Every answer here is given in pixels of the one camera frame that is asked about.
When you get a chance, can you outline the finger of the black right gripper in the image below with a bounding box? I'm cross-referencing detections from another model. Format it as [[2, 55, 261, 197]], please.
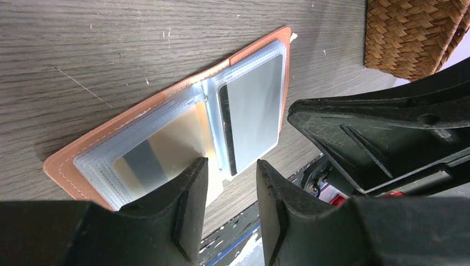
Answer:
[[288, 59, 469, 194]]

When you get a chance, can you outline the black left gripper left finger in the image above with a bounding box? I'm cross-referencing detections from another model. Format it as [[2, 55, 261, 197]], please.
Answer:
[[1, 157, 208, 265]]

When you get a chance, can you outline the yellow credit card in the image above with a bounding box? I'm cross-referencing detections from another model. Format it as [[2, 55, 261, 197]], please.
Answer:
[[113, 102, 223, 204]]

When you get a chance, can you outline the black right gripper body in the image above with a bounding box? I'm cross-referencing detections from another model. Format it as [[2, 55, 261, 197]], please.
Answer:
[[301, 154, 469, 198]]

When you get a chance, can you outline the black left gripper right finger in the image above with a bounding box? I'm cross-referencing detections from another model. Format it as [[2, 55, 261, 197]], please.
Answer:
[[256, 160, 469, 265]]

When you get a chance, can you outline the woven wicker divided basket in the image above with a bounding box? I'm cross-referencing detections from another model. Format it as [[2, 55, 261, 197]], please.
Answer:
[[364, 0, 469, 81]]

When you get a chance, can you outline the silver grey credit card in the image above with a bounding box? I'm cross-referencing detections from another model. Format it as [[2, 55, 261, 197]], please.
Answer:
[[218, 55, 284, 177]]

